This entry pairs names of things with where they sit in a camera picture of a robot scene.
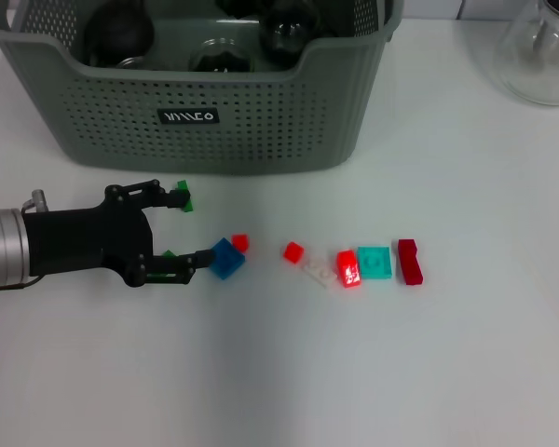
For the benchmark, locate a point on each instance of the clear glass carafe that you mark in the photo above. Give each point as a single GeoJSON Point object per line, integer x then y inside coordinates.
{"type": "Point", "coordinates": [535, 70]}

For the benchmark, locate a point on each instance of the grey-green perforated storage bin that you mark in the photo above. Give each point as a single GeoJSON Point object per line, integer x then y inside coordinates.
{"type": "Point", "coordinates": [261, 130]}

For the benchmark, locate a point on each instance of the blue square toy plate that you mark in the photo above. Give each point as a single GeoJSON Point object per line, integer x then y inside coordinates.
{"type": "Point", "coordinates": [226, 261]}

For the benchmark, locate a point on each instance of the dark red long brick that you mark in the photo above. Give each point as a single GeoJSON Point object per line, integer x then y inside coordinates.
{"type": "Point", "coordinates": [411, 263]}

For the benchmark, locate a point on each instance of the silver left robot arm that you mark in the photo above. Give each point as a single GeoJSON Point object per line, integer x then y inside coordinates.
{"type": "Point", "coordinates": [4, 247]}

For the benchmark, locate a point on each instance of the black round teapot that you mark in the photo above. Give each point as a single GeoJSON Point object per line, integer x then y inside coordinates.
{"type": "Point", "coordinates": [121, 32]}

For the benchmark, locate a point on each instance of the white flat toy brick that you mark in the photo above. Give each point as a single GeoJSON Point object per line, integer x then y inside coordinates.
{"type": "Point", "coordinates": [319, 272]}

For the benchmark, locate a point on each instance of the teal square toy plate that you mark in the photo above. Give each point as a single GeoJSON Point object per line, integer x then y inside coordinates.
{"type": "Point", "coordinates": [375, 263]}

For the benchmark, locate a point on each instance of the small red toy brick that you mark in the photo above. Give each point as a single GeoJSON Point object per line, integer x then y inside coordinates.
{"type": "Point", "coordinates": [292, 252]}
{"type": "Point", "coordinates": [240, 242]}

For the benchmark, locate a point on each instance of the green toy brick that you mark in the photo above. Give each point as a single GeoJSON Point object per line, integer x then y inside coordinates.
{"type": "Point", "coordinates": [167, 253]}
{"type": "Point", "coordinates": [188, 207]}

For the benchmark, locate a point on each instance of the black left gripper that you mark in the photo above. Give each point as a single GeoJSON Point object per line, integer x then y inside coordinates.
{"type": "Point", "coordinates": [84, 242]}

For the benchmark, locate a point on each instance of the bright red toy brick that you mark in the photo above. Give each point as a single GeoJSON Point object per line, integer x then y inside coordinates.
{"type": "Point", "coordinates": [349, 272]}

